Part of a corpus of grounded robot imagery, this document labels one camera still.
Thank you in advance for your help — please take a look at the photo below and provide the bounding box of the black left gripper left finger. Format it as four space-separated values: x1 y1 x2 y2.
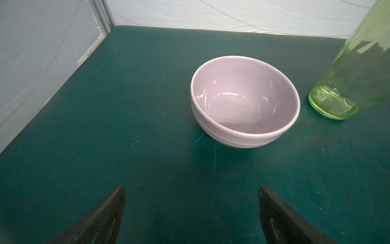
48 186 126 244

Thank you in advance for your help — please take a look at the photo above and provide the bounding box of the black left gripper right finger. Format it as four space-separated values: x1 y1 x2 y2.
258 186 336 244

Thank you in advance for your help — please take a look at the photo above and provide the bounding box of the lilac ceramic bowl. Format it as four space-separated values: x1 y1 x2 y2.
190 56 301 148

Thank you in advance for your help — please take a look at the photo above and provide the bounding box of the green glass tumbler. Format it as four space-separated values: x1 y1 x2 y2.
308 1 390 120

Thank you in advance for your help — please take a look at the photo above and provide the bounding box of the aluminium frame post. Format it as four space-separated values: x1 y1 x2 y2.
87 0 115 37

